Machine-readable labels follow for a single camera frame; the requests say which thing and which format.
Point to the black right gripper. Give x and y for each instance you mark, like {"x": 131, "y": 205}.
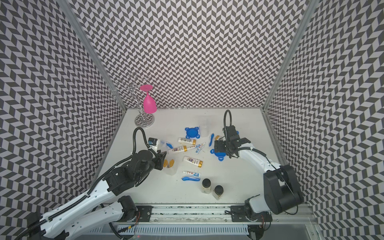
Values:
{"x": 218, "y": 147}

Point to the white tube gold cap front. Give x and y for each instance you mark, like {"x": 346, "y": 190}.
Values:
{"x": 195, "y": 162}

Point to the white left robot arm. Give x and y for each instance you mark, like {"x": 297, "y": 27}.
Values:
{"x": 102, "y": 204}

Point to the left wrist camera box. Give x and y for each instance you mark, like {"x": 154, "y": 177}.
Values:
{"x": 153, "y": 143}

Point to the aluminium corner post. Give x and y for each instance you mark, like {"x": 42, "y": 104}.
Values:
{"x": 291, "y": 51}
{"x": 71, "y": 17}

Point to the clear container lying open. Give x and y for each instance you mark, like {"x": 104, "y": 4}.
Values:
{"x": 162, "y": 145}

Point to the pink plastic wine glass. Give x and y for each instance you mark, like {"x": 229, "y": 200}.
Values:
{"x": 149, "y": 104}

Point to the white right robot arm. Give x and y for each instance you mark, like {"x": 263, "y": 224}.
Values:
{"x": 282, "y": 190}

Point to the black cap jar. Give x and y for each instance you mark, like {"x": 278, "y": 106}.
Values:
{"x": 206, "y": 186}
{"x": 218, "y": 192}

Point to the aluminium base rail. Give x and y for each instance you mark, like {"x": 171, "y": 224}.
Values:
{"x": 209, "y": 219}

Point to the black cap jar right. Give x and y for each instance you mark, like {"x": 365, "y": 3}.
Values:
{"x": 218, "y": 192}

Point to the blue toothbrush case back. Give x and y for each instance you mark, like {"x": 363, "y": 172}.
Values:
{"x": 211, "y": 139}

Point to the small toothpaste tube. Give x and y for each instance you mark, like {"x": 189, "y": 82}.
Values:
{"x": 193, "y": 147}
{"x": 200, "y": 147}
{"x": 193, "y": 174}

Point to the white tube gold cap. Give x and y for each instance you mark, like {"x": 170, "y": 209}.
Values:
{"x": 186, "y": 141}
{"x": 168, "y": 164}
{"x": 179, "y": 149}
{"x": 195, "y": 162}

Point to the white tube gold cap back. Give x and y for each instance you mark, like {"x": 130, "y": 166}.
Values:
{"x": 186, "y": 141}

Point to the aluminium right corner post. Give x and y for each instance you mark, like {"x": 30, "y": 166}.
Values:
{"x": 291, "y": 51}

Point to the small toothpaste tube front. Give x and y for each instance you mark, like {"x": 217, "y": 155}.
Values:
{"x": 193, "y": 174}

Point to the aluminium left corner post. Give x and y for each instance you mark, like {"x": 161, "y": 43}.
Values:
{"x": 71, "y": 17}

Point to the black cap jar left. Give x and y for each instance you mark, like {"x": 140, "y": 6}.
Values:
{"x": 206, "y": 186}

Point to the tall clear container back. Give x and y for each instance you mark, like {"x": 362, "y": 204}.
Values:
{"x": 204, "y": 124}

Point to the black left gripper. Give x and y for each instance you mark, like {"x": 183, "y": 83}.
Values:
{"x": 159, "y": 159}

